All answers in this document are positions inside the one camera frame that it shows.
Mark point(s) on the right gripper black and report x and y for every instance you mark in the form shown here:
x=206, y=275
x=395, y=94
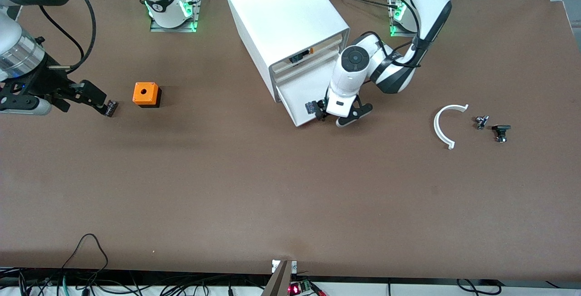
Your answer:
x=41, y=84

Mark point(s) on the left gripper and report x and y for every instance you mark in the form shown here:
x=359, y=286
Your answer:
x=320, y=109

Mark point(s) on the black button module blue board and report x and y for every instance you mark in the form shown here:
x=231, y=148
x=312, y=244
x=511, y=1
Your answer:
x=311, y=107

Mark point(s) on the white plastic drawer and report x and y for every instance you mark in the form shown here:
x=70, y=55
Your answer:
x=295, y=105

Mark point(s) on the small dark block component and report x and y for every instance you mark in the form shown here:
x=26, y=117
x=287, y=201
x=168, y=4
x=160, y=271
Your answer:
x=111, y=108

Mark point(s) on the orange box black base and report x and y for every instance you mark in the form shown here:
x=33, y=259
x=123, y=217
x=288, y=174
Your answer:
x=145, y=91

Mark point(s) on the small black blue component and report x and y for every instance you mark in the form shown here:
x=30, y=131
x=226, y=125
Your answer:
x=297, y=58

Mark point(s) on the small chrome valve fitting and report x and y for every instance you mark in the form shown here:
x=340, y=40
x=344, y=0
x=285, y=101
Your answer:
x=481, y=122

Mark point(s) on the grey metal beam with brackets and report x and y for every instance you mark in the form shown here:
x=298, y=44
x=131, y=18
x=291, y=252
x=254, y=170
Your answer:
x=279, y=282

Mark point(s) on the circuit board red light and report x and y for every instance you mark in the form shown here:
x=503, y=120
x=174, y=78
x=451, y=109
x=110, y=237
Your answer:
x=297, y=288

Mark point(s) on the white drawer cabinet grey frame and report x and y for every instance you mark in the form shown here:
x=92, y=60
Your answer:
x=281, y=10

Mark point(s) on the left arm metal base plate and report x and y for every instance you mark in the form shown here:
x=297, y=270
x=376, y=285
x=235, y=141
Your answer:
x=393, y=14

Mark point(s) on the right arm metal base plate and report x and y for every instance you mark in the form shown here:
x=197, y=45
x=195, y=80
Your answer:
x=196, y=10

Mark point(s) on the black push switch component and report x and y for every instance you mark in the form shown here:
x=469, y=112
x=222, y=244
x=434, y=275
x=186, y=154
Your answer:
x=501, y=128

